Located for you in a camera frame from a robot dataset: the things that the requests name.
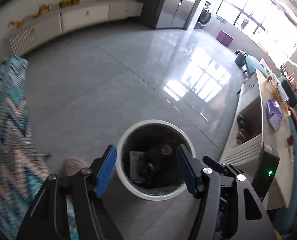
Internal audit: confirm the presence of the large window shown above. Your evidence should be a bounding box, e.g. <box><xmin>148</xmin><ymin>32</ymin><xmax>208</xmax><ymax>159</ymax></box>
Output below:
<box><xmin>214</xmin><ymin>0</ymin><xmax>297</xmax><ymax>63</ymax></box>

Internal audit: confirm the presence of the beige knit slipper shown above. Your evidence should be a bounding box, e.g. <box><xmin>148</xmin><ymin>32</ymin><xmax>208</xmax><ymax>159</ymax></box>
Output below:
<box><xmin>59</xmin><ymin>155</ymin><xmax>90</xmax><ymax>183</ymax></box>

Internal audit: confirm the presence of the grey double-door refrigerator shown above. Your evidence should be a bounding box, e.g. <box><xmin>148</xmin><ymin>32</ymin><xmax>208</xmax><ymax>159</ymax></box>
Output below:
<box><xmin>133</xmin><ymin>0</ymin><xmax>209</xmax><ymax>30</ymax></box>

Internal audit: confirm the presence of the white television console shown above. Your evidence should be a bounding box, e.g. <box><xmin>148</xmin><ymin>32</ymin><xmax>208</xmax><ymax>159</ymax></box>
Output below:
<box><xmin>7</xmin><ymin>0</ymin><xmax>144</xmax><ymax>57</ymax></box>

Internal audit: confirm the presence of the silver washing machine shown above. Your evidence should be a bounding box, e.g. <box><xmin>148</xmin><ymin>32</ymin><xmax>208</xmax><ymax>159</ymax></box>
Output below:
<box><xmin>198</xmin><ymin>1</ymin><xmax>212</xmax><ymax>26</ymax></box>

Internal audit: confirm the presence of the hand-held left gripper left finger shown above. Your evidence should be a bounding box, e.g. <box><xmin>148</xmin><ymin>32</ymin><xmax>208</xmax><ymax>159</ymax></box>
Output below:
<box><xmin>16</xmin><ymin>144</ymin><xmax>124</xmax><ymax>240</ymax></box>

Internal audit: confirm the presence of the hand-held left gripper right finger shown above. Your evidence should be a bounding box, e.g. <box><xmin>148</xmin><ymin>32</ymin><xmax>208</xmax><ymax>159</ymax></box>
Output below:
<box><xmin>176</xmin><ymin>145</ymin><xmax>276</xmax><ymax>240</ymax></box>

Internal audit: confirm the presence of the golden tiger figurine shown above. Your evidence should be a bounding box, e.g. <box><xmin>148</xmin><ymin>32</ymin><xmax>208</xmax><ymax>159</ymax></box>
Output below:
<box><xmin>59</xmin><ymin>0</ymin><xmax>80</xmax><ymax>8</ymax></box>

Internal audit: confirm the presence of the white round trash bin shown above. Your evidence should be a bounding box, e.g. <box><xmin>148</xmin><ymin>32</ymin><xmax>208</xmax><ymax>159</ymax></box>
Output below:
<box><xmin>115</xmin><ymin>119</ymin><xmax>197</xmax><ymax>201</ymax></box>

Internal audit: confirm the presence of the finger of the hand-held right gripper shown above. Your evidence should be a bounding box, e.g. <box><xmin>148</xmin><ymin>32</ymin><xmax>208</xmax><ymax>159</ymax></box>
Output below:
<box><xmin>203</xmin><ymin>156</ymin><xmax>238</xmax><ymax>178</ymax></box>

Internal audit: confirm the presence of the purple plastic bag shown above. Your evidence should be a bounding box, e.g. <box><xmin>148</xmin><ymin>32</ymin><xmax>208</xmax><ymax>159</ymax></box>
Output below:
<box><xmin>266</xmin><ymin>97</ymin><xmax>283</xmax><ymax>132</ymax></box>

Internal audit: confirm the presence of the teal zigzag knit blanket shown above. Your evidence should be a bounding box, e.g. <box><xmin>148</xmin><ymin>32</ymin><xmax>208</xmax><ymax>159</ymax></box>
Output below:
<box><xmin>0</xmin><ymin>56</ymin><xmax>79</xmax><ymax>240</ymax></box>

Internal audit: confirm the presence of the purple square stool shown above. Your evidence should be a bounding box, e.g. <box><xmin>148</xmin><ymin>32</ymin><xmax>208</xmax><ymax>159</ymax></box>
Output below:
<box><xmin>216</xmin><ymin>29</ymin><xmax>234</xmax><ymax>48</ymax></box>

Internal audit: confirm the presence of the beige coffee table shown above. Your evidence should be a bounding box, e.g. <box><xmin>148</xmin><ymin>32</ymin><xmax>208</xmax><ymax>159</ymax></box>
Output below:
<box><xmin>218</xmin><ymin>67</ymin><xmax>297</xmax><ymax>211</ymax></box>

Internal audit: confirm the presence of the black box with green light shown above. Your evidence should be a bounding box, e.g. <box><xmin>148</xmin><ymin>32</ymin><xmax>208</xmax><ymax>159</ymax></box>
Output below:
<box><xmin>253</xmin><ymin>142</ymin><xmax>280</xmax><ymax>201</ymax></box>

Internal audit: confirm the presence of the golden dragon figurine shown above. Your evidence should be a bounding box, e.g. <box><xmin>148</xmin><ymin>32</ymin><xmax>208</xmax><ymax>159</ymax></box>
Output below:
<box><xmin>9</xmin><ymin>3</ymin><xmax>50</xmax><ymax>29</ymax></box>

